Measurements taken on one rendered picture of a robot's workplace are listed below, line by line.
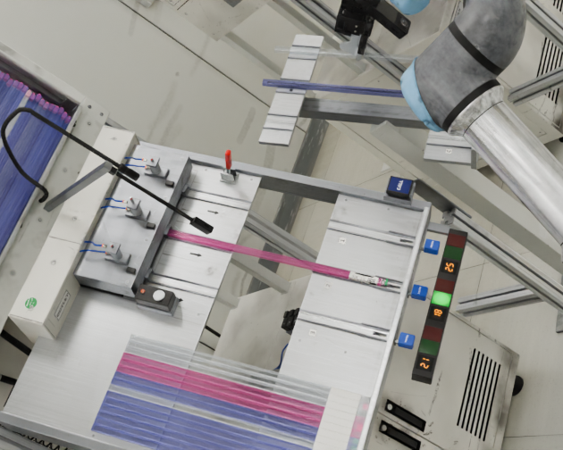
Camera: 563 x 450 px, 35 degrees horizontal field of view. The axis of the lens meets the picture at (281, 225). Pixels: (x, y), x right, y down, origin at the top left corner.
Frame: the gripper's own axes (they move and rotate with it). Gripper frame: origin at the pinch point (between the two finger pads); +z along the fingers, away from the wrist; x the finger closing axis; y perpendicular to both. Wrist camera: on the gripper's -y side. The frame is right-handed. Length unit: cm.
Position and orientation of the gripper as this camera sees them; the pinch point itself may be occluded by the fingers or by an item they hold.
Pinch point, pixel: (362, 54)
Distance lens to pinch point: 214.2
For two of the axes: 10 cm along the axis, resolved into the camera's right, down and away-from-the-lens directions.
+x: -2.6, 8.1, -5.2
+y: -9.6, -2.7, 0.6
